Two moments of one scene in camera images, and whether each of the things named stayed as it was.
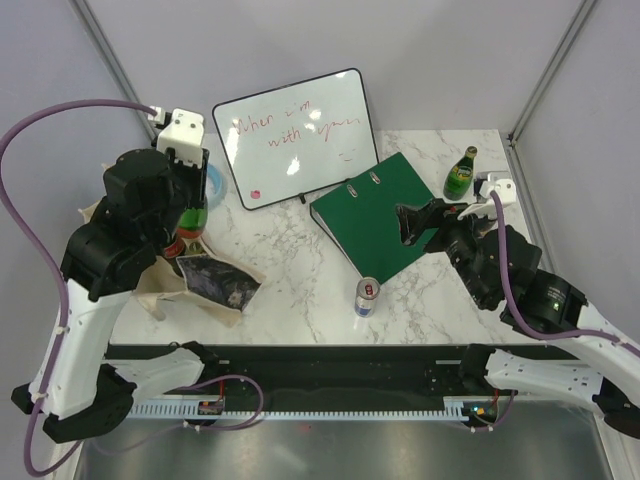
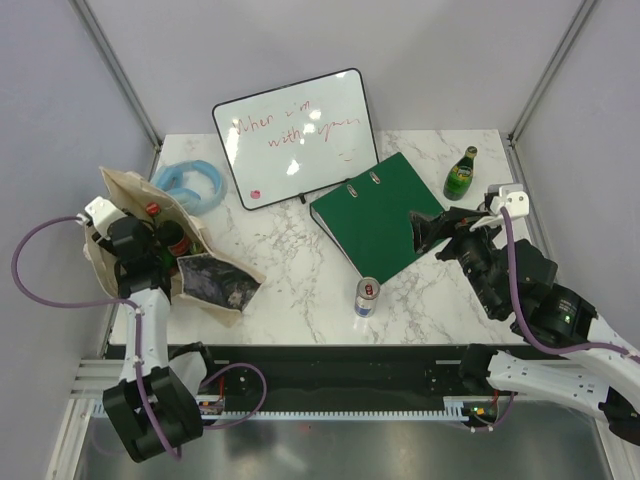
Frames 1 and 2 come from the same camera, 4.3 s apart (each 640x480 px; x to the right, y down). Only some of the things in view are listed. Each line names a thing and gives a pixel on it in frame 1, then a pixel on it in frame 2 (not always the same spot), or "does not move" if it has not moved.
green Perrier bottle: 192,222 → 168,258
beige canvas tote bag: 200,275 does not move
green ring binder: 363,214 does not move
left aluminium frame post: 113,65 does not move
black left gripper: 198,175 → 151,235
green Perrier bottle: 458,181 does not move
